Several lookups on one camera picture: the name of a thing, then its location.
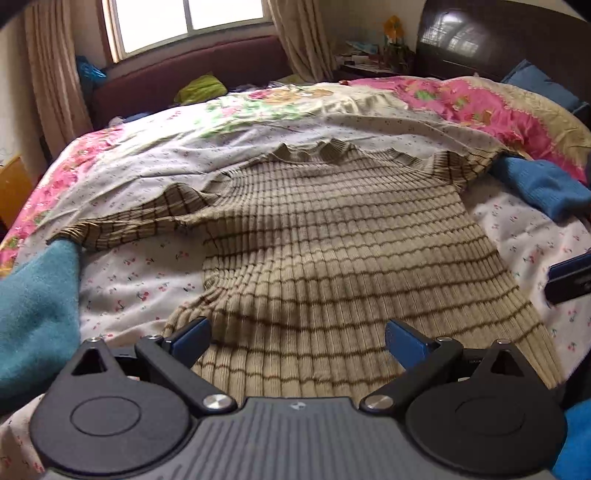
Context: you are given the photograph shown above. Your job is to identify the cherry print bed sheet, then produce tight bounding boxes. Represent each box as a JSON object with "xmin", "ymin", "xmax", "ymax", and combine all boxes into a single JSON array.
[{"xmin": 0, "ymin": 104, "xmax": 591, "ymax": 480}]

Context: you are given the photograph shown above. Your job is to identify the dark wooden headboard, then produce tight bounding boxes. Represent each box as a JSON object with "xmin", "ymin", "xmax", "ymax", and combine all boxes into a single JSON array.
[{"xmin": 414, "ymin": 0, "xmax": 591, "ymax": 101}]

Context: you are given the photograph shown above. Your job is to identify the teal fleece cloth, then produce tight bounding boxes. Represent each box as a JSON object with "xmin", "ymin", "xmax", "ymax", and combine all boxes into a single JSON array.
[{"xmin": 0, "ymin": 239, "xmax": 85, "ymax": 403}]

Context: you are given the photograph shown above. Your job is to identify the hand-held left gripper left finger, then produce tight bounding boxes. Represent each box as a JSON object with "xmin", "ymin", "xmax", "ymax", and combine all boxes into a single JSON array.
[{"xmin": 60, "ymin": 316, "xmax": 238, "ymax": 416}]

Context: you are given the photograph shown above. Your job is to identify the bright blue cloth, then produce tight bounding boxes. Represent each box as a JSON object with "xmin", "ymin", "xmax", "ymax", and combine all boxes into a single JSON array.
[{"xmin": 549, "ymin": 396, "xmax": 591, "ymax": 480}]

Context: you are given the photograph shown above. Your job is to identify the blue striped knit sweater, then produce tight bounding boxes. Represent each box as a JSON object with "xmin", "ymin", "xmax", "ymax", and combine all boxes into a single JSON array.
[{"xmin": 488, "ymin": 156, "xmax": 591, "ymax": 225}]

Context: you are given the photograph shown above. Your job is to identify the maroon upholstered bench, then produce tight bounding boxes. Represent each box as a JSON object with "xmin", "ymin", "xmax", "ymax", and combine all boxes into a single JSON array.
[{"xmin": 89, "ymin": 34, "xmax": 297, "ymax": 131}]

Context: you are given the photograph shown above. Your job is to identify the beige curtain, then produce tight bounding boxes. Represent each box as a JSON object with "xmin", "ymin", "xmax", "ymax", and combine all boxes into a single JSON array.
[
  {"xmin": 267, "ymin": 0, "xmax": 336, "ymax": 85},
  {"xmin": 23, "ymin": 0, "xmax": 94, "ymax": 139}
]

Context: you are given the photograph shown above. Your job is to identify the pink floral quilt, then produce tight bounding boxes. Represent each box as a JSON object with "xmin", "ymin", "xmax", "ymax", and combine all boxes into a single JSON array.
[{"xmin": 0, "ymin": 75, "xmax": 591, "ymax": 280}]

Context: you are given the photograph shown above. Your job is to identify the blue pillow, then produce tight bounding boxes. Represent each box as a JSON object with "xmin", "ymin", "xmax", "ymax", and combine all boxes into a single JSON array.
[{"xmin": 500, "ymin": 59, "xmax": 583, "ymax": 112}]

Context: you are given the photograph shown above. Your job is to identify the yellow flowers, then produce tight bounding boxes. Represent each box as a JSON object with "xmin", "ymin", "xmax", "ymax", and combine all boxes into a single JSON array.
[{"xmin": 382, "ymin": 15, "xmax": 408, "ymax": 48}]

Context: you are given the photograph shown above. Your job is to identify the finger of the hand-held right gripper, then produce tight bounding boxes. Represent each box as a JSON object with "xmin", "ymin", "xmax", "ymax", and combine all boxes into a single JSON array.
[{"xmin": 544, "ymin": 251, "xmax": 591, "ymax": 306}]

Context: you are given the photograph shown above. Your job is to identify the cluttered nightstand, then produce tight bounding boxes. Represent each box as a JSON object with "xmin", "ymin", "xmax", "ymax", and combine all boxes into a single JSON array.
[{"xmin": 333, "ymin": 39, "xmax": 417, "ymax": 85}]

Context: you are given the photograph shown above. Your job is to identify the blue plastic bag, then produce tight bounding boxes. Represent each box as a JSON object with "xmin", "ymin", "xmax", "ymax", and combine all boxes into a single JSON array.
[{"xmin": 75, "ymin": 55, "xmax": 109, "ymax": 87}]

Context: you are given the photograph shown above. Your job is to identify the beige striped knit sweater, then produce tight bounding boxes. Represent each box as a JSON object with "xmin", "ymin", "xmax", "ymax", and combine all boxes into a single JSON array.
[{"xmin": 48, "ymin": 141, "xmax": 568, "ymax": 400}]

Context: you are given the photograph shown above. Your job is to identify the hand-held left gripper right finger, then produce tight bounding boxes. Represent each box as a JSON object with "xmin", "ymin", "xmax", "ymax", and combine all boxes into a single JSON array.
[{"xmin": 359, "ymin": 318, "xmax": 539, "ymax": 415}]

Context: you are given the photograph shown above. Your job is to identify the wooden cabinet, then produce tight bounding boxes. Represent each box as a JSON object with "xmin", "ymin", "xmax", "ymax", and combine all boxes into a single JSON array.
[{"xmin": 0, "ymin": 154, "xmax": 35, "ymax": 230}]

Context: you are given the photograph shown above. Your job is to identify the green cloth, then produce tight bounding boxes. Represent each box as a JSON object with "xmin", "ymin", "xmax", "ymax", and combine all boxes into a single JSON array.
[{"xmin": 174, "ymin": 74, "xmax": 228, "ymax": 105}]

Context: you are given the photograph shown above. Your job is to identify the window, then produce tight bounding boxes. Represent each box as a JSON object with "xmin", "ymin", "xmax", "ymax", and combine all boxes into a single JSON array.
[{"xmin": 100, "ymin": 0, "xmax": 279, "ymax": 64}]

